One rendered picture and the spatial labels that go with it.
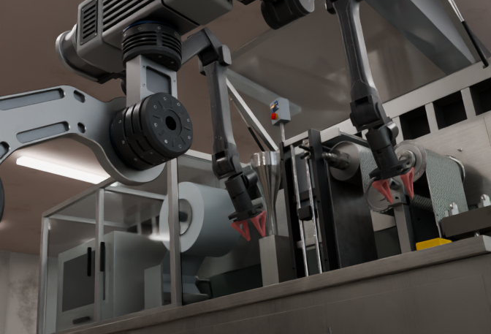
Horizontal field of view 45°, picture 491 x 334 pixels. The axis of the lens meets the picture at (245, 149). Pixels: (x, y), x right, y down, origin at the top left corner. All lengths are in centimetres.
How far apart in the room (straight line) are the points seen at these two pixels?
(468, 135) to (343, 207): 53
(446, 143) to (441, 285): 85
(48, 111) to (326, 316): 102
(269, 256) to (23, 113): 148
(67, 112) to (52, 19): 307
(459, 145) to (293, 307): 89
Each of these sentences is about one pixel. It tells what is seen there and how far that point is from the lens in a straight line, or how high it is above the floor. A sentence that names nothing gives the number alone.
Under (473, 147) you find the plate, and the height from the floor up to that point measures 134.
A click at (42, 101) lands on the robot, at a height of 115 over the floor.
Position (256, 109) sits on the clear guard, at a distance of 283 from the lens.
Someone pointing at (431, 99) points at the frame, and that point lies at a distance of 243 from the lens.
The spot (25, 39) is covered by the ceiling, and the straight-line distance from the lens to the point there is 454.
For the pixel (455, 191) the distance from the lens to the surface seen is 211.
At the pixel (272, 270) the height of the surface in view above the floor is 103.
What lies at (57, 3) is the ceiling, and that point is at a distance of 413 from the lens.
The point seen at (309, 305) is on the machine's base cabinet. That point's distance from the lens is 186.
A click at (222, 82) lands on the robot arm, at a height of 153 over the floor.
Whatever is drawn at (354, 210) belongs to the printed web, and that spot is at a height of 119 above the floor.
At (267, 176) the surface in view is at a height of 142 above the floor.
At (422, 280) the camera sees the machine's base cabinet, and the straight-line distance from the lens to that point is 164.
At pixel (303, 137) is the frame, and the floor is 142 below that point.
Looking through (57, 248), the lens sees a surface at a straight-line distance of 333.
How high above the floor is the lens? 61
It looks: 22 degrees up
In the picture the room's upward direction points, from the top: 5 degrees counter-clockwise
